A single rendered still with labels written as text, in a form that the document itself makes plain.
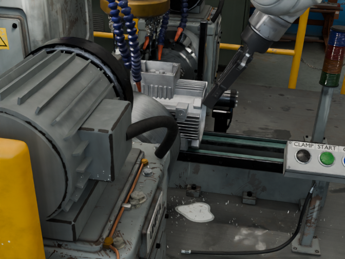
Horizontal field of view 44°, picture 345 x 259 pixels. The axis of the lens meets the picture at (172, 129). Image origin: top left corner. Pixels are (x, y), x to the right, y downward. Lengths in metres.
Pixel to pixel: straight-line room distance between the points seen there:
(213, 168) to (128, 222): 0.65
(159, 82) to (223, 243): 0.45
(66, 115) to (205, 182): 0.79
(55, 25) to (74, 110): 0.64
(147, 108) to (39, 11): 0.34
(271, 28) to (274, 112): 0.81
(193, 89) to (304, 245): 0.49
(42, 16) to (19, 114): 0.62
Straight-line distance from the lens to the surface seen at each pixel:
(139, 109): 0.92
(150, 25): 1.11
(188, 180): 1.26
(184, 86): 1.18
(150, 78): 1.15
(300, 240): 1.14
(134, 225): 0.60
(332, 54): 1.46
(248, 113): 1.76
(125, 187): 0.65
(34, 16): 1.06
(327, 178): 1.00
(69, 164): 0.49
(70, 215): 0.55
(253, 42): 1.04
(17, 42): 1.10
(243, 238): 1.13
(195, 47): 1.44
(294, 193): 1.26
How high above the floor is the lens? 1.55
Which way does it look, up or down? 28 degrees down
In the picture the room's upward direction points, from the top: 2 degrees clockwise
